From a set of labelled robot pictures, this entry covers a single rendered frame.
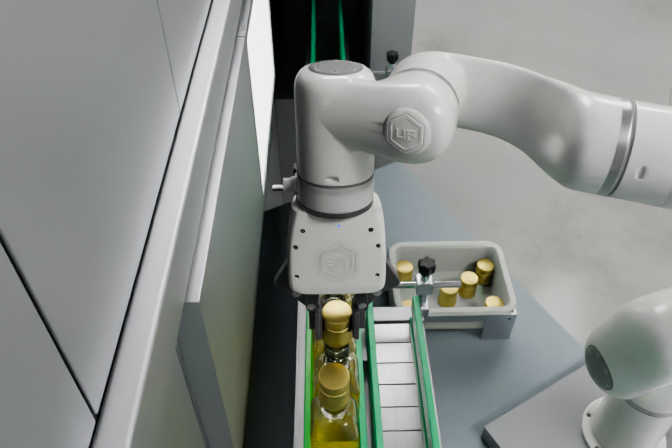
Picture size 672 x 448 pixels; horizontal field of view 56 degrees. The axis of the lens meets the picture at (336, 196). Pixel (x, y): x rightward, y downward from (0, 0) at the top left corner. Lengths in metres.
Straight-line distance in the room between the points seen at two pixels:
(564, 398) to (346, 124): 0.75
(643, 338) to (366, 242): 0.34
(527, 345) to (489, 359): 0.08
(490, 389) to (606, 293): 1.29
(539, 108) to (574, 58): 3.08
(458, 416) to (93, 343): 0.84
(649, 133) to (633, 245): 2.10
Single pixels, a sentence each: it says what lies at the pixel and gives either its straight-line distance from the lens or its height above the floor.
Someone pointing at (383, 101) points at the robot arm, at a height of 1.47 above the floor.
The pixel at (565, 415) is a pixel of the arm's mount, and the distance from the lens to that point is 1.16.
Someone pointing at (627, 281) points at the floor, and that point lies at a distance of 2.51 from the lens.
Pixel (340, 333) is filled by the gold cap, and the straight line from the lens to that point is 0.71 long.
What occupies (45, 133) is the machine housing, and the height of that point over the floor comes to 1.57.
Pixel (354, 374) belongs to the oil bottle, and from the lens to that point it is 0.79.
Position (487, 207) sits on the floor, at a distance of 2.61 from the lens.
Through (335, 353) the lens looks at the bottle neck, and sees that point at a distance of 0.75.
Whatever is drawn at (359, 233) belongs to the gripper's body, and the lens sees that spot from 0.62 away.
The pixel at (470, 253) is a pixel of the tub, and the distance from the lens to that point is 1.30.
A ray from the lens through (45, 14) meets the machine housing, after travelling 0.37.
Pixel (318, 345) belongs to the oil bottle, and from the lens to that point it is 0.82.
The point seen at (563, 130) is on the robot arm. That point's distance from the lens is 0.57.
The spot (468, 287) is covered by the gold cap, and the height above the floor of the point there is 0.80.
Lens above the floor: 1.77
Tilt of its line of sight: 43 degrees down
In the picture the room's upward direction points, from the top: straight up
